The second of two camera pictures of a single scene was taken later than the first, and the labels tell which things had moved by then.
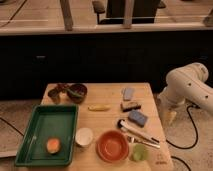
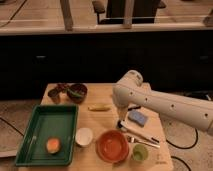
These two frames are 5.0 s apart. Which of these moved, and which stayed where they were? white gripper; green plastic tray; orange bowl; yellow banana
Moved: white gripper
Stayed: yellow banana; green plastic tray; orange bowl
